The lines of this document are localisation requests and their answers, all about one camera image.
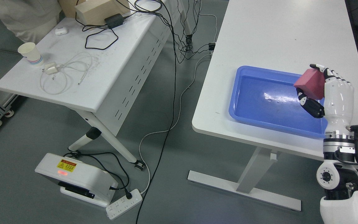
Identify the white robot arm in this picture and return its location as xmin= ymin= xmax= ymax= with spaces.
xmin=316 ymin=127 xmax=358 ymax=224

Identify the person in white clothes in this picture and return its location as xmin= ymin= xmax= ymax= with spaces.
xmin=0 ymin=0 xmax=62 ymax=44

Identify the white folding table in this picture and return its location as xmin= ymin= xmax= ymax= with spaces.
xmin=0 ymin=13 xmax=172 ymax=170

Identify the white desk with T-leg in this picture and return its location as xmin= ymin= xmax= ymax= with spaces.
xmin=188 ymin=0 xmax=358 ymax=211

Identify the white paper cup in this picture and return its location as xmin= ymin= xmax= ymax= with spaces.
xmin=17 ymin=42 xmax=44 ymax=66

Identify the blue plastic tray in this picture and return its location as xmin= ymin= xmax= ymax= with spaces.
xmin=228 ymin=66 xmax=327 ymax=138

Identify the grey white floor cable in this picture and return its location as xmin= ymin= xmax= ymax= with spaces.
xmin=139 ymin=53 xmax=213 ymax=195

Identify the pink foam block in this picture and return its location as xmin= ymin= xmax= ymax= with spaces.
xmin=293 ymin=68 xmax=325 ymax=100

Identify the black power adapter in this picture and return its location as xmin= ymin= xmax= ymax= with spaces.
xmin=104 ymin=14 xmax=124 ymax=29

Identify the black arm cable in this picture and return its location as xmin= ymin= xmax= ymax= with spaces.
xmin=334 ymin=124 xmax=358 ymax=175

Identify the white device with warning label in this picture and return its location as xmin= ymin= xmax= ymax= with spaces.
xmin=34 ymin=153 xmax=118 ymax=208

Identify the white charger with cable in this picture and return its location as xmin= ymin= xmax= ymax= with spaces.
xmin=39 ymin=52 xmax=99 ymax=95

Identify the white earbuds case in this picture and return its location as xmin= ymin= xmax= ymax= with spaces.
xmin=54 ymin=27 xmax=68 ymax=36

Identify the wooden box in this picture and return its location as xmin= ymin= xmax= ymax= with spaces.
xmin=75 ymin=0 xmax=130 ymax=25

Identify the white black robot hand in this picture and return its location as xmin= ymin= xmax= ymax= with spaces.
xmin=296 ymin=64 xmax=354 ymax=136

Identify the long black hanging cable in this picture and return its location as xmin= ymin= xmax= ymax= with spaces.
xmin=135 ymin=0 xmax=179 ymax=224

